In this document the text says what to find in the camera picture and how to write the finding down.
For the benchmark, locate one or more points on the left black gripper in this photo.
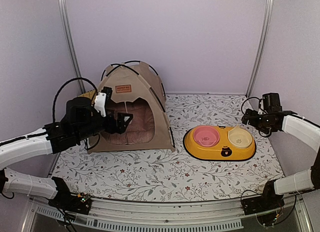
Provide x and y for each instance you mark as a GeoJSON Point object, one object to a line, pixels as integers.
{"type": "Point", "coordinates": [120, 127]}

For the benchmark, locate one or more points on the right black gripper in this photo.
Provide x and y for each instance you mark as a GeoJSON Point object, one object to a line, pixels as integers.
{"type": "Point", "coordinates": [252, 121]}

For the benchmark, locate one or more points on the cream cat bowl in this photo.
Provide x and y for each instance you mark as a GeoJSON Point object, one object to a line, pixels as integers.
{"type": "Point", "coordinates": [239, 137]}

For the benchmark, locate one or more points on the pink checkered cushion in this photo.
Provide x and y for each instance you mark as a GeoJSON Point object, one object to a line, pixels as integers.
{"type": "Point", "coordinates": [142, 127]}

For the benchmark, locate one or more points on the yellow double bowl stand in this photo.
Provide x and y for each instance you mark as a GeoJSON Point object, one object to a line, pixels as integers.
{"type": "Point", "coordinates": [223, 151]}

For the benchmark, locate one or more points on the beige fabric pet tent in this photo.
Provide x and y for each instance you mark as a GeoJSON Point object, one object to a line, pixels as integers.
{"type": "Point", "coordinates": [140, 116]}

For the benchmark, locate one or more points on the pink pet bowl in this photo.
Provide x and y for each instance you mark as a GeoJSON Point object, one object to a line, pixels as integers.
{"type": "Point", "coordinates": [206, 136]}

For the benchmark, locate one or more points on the black tent pole one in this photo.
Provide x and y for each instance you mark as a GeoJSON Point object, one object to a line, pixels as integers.
{"type": "Point", "coordinates": [155, 104]}

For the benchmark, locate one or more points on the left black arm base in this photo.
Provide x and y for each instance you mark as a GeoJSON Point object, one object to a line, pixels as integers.
{"type": "Point", "coordinates": [65, 201]}

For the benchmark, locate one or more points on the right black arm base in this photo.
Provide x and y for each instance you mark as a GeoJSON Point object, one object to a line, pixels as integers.
{"type": "Point", "coordinates": [263, 202]}

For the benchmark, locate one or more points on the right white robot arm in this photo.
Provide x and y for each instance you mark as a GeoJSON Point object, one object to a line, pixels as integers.
{"type": "Point", "coordinates": [271, 118]}

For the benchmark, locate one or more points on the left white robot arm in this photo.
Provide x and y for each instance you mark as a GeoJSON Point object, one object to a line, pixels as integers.
{"type": "Point", "coordinates": [81, 121]}

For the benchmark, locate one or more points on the woven scratcher tray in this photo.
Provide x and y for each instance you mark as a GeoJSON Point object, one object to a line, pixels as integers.
{"type": "Point", "coordinates": [90, 94]}

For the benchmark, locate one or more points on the green circuit board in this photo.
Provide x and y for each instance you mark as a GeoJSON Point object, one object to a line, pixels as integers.
{"type": "Point", "coordinates": [83, 197]}

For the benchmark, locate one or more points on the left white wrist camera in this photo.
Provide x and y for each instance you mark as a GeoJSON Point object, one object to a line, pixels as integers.
{"type": "Point", "coordinates": [101, 99]}

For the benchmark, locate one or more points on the right aluminium frame post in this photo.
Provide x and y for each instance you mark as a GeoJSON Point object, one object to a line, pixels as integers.
{"type": "Point", "coordinates": [261, 45]}

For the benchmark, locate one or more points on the aluminium frame post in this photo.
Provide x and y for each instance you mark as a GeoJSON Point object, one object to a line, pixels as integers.
{"type": "Point", "coordinates": [62, 5]}
{"type": "Point", "coordinates": [261, 45]}

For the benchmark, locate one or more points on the left aluminium frame post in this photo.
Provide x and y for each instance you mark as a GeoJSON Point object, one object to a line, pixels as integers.
{"type": "Point", "coordinates": [62, 5]}

